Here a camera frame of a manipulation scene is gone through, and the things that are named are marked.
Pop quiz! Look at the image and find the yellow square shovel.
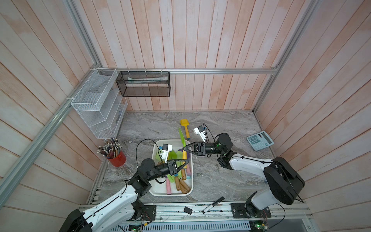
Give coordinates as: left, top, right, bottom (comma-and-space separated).
180, 119, 190, 140

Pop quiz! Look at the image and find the green trowel wooden handle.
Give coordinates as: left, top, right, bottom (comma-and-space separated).
169, 150, 181, 191

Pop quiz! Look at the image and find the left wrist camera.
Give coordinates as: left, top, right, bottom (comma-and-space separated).
159, 144, 173, 163

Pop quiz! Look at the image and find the small black square block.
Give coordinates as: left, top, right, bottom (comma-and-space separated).
184, 206, 193, 215

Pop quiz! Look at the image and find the pink handle shovel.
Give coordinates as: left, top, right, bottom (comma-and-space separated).
166, 179, 172, 195

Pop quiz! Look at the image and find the white plastic storage box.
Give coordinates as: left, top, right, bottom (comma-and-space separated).
149, 139, 194, 197

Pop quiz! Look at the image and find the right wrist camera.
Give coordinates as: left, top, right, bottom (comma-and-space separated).
193, 126, 207, 143

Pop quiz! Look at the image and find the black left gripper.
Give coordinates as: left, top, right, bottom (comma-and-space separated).
146, 159, 188, 182

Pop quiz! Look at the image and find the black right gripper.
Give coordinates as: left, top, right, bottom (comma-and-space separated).
184, 143, 225, 159

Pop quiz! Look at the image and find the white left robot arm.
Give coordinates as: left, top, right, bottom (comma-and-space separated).
60, 159, 188, 232

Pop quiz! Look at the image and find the white wire mesh shelf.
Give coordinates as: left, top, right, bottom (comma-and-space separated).
71, 69, 128, 139

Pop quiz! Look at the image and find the light blue calculator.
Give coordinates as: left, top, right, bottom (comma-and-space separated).
246, 131, 274, 151

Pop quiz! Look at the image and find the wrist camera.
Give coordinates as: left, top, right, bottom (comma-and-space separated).
159, 144, 173, 163
193, 126, 207, 143

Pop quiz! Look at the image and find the black wire mesh basket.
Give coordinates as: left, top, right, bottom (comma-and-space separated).
116, 71, 171, 97

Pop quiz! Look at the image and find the green shovel yellow handle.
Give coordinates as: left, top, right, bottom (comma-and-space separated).
178, 128, 188, 169

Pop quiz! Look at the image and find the red pencil cup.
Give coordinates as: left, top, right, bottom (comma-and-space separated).
109, 151, 127, 167

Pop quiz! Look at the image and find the green shovel wooden handle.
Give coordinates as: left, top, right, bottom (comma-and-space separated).
179, 179, 191, 194

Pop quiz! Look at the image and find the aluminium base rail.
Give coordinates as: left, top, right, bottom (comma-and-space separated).
78, 200, 314, 232

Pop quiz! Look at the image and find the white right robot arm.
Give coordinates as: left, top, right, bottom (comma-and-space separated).
184, 133, 305, 218

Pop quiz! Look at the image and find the black marker pen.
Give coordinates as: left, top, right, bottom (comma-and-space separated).
202, 196, 225, 214

